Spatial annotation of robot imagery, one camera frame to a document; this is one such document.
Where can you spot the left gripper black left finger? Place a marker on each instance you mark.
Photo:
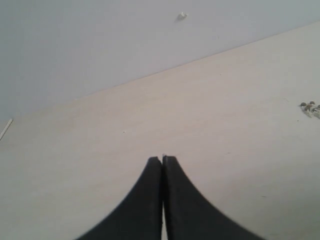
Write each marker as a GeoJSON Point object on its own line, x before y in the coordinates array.
{"type": "Point", "coordinates": [139, 216]}

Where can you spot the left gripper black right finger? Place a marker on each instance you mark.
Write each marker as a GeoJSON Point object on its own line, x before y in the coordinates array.
{"type": "Point", "coordinates": [189, 215]}

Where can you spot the pile of brown beans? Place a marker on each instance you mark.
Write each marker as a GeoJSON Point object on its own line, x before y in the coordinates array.
{"type": "Point", "coordinates": [310, 109]}

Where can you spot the white wall hook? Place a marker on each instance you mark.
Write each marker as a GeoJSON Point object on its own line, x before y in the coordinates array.
{"type": "Point", "coordinates": [181, 16]}

